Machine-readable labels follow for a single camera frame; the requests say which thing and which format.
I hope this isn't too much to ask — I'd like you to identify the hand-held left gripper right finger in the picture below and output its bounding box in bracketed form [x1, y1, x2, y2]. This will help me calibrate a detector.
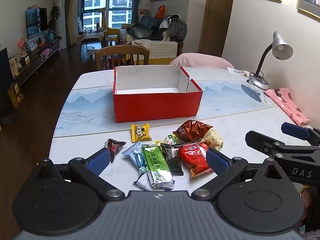
[191, 148, 290, 201]

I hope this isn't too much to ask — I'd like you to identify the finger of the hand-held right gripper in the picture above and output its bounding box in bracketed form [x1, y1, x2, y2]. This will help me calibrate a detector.
[245, 130, 320, 159]
[281, 122, 320, 145]

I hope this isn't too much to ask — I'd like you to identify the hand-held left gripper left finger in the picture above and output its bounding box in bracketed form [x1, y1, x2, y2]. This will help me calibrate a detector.
[34, 148, 125, 202]

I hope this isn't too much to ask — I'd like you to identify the dark triangular snack packet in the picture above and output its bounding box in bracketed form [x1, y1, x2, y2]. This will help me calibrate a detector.
[104, 138, 127, 163]

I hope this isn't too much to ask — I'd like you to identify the cream snack packet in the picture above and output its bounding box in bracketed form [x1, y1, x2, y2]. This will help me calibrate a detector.
[201, 128, 224, 151]

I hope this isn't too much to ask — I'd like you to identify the blue white snack packet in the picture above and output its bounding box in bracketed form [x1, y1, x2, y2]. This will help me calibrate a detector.
[122, 141, 148, 174]

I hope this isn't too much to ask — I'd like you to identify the shiny red snack packet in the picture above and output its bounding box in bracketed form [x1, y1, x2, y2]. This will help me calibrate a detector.
[173, 120, 213, 143]

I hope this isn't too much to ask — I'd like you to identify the black snack packet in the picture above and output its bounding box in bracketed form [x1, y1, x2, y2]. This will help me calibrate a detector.
[160, 143, 184, 176]

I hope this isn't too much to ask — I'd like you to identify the yellow candy packet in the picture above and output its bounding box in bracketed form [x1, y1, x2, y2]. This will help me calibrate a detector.
[131, 123, 152, 143]

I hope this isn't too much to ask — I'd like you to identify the small green yellow snack packet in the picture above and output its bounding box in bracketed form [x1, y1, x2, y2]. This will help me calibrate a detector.
[154, 134, 180, 147]

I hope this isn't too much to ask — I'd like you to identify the red cardboard box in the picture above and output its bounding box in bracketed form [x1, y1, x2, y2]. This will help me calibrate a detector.
[112, 65, 203, 123]

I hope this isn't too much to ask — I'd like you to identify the pink printed bag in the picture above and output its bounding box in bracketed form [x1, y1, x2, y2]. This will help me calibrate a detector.
[264, 88, 310, 127]

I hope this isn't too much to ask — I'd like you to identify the person's clothing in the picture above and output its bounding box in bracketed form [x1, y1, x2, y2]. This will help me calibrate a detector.
[299, 184, 320, 240]

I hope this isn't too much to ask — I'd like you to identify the small white printed packet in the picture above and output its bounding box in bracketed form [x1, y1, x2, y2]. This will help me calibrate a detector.
[227, 67, 250, 77]

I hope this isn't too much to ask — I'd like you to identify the grey desk lamp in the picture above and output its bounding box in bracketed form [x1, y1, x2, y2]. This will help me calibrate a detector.
[246, 31, 293, 90]

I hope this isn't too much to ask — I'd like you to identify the brown cardboard box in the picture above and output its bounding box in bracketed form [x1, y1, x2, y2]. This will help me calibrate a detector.
[7, 83, 25, 108]

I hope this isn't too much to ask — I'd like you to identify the wooden chair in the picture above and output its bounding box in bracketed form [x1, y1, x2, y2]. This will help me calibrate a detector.
[95, 45, 150, 70]

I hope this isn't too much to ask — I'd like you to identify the dark wooden TV cabinet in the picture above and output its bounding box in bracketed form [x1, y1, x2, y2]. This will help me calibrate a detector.
[14, 39, 60, 85]

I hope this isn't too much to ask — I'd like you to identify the wooden door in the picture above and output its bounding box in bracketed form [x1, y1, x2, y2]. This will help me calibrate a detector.
[197, 0, 235, 58]

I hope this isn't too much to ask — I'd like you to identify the wooden coffee table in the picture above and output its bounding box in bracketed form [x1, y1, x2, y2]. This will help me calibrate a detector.
[76, 29, 108, 47]

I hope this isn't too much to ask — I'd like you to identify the kraft paper plant bag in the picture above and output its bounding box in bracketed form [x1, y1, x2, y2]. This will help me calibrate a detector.
[9, 57, 19, 77]

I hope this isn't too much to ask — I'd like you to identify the yellow chair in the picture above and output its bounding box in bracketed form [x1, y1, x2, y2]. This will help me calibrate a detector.
[101, 11, 122, 45]

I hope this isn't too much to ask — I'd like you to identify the dark sofa with cream cover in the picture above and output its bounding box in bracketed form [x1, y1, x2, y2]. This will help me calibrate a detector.
[120, 15, 184, 65]

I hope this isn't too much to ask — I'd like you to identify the pink flower bouquet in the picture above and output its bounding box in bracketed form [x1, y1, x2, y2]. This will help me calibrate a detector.
[18, 38, 28, 55]

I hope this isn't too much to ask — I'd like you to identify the pile of clothes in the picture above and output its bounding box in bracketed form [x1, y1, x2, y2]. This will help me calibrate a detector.
[162, 15, 187, 42]

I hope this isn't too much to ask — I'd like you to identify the white tower air conditioner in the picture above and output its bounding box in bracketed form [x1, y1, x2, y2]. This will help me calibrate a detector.
[55, 0, 67, 49]

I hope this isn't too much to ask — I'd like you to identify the television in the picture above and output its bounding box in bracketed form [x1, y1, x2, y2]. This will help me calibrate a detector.
[26, 7, 48, 39]

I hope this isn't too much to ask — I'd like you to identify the window curtain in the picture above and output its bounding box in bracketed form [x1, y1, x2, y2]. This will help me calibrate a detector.
[64, 0, 78, 45]
[131, 0, 144, 23]

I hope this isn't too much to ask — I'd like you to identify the potted plant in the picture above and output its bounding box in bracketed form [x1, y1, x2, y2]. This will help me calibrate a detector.
[50, 4, 62, 20]

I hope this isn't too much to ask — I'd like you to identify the large window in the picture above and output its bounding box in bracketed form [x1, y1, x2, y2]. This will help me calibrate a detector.
[78, 0, 134, 29]

